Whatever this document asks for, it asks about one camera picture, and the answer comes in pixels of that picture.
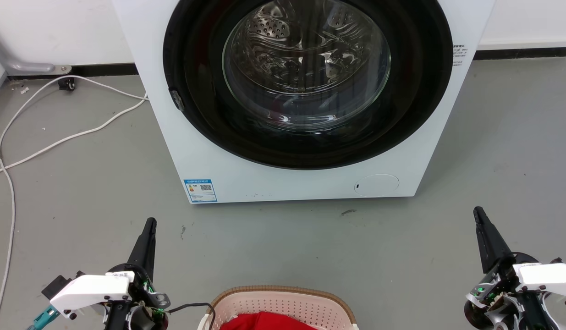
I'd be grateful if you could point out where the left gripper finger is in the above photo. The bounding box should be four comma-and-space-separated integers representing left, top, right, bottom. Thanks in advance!
126, 218, 153, 275
141, 219, 157, 281

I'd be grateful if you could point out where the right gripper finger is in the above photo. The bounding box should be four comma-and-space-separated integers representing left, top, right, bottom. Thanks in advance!
478, 206, 513, 266
473, 206, 498, 275

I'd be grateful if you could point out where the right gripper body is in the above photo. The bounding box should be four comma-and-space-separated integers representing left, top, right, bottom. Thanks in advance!
463, 252, 566, 330

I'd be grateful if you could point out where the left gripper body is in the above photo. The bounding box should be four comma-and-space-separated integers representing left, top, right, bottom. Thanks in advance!
102, 263, 171, 330

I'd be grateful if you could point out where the pink perforated laundry basket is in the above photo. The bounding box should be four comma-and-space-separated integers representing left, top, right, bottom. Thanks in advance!
198, 286, 359, 330

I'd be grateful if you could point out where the blue energy label sticker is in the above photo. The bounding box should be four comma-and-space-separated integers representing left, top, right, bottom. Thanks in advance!
183, 179, 218, 204

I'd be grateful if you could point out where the white front-load washing machine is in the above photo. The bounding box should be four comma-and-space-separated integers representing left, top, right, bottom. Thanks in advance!
111, 0, 496, 204

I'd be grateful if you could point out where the red garment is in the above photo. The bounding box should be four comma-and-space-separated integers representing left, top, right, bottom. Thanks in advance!
220, 312, 318, 330

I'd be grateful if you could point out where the round white filter cover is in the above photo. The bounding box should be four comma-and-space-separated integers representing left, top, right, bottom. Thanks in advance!
354, 174, 400, 198

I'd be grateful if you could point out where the black round washer door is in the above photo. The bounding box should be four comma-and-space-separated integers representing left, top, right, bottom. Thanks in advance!
163, 0, 454, 170

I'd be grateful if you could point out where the small printed text label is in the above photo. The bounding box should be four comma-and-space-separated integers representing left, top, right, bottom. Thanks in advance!
451, 44, 468, 68

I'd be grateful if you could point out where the grey drain pipe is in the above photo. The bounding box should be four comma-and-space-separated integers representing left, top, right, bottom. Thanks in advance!
0, 28, 73, 76

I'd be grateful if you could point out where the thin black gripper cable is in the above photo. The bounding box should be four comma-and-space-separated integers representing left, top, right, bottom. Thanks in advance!
166, 302, 216, 330

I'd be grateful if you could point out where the teal cable connector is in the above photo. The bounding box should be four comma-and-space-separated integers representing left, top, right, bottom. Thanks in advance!
26, 306, 60, 330

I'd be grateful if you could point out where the thick white power cable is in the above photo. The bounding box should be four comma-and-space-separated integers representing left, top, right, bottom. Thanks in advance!
0, 94, 148, 178

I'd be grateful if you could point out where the thin white cable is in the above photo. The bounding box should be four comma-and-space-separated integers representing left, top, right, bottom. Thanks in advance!
0, 75, 148, 330

